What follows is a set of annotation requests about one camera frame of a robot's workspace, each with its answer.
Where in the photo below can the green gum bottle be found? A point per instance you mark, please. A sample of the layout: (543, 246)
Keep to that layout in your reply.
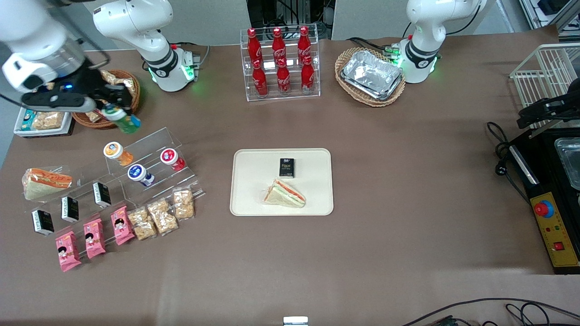
(124, 121)

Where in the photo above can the clear bag of brown crackers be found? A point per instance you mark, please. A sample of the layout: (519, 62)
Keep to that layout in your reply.
(183, 203)
(162, 217)
(142, 224)

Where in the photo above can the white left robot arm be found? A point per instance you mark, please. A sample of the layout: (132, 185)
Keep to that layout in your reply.
(423, 40)

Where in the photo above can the red gum bottle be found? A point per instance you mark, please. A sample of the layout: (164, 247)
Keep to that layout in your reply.
(172, 159)

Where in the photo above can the wicker basket with foil containers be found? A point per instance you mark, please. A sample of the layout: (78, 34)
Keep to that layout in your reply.
(346, 93)

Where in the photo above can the clear acrylic display stand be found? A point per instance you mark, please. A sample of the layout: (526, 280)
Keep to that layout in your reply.
(149, 145)

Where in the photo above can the aluminium foil container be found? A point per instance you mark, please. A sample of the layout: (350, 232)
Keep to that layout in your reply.
(371, 72)

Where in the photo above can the red cola bottle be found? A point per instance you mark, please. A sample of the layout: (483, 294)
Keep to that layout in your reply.
(283, 79)
(259, 80)
(278, 44)
(307, 77)
(304, 42)
(253, 45)

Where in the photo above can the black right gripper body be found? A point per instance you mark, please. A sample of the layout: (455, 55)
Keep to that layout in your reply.
(98, 84)

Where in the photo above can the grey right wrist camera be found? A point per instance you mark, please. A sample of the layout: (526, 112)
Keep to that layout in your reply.
(54, 102)

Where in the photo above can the blue gum bottle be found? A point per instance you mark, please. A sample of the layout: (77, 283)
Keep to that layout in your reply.
(140, 175)

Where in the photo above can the wicker basket with snack packets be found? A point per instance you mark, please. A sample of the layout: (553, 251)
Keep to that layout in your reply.
(131, 97)

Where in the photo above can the small silver white device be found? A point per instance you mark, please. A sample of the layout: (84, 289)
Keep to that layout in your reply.
(295, 321)

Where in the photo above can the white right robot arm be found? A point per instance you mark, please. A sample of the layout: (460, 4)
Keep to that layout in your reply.
(131, 27)

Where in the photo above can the clear acrylic bottle rack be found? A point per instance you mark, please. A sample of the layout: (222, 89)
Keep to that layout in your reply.
(247, 93)

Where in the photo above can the wrapped triangle sandwich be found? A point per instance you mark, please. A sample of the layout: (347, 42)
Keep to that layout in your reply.
(45, 183)
(285, 194)

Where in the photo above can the red rocker switch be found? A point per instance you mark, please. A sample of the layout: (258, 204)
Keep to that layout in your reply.
(558, 246)

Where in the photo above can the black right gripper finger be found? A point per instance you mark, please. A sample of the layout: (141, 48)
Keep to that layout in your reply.
(118, 97)
(102, 107)

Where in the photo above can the black heating appliance yellow panel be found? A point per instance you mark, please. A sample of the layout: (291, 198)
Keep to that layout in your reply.
(550, 226)

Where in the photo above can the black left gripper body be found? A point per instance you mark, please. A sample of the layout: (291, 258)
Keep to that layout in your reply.
(558, 105)

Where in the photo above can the golden snack packet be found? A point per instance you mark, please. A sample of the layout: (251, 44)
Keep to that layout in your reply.
(117, 82)

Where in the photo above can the pink snack packet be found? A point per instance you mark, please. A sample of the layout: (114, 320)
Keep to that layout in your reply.
(122, 226)
(68, 251)
(94, 239)

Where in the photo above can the orange gum bottle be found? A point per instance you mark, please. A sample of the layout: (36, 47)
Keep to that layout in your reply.
(117, 154)

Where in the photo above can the black tissue pack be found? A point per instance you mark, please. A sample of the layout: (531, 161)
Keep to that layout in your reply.
(70, 209)
(43, 222)
(287, 168)
(102, 194)

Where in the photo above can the white box of crackers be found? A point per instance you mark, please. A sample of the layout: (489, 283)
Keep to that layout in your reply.
(43, 121)

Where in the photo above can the cream plastic tray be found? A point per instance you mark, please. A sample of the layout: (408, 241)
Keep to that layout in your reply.
(253, 194)

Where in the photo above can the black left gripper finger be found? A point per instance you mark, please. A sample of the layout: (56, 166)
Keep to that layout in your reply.
(525, 122)
(550, 122)

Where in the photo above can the red emergency stop button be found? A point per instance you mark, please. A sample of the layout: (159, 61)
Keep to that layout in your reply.
(543, 208)

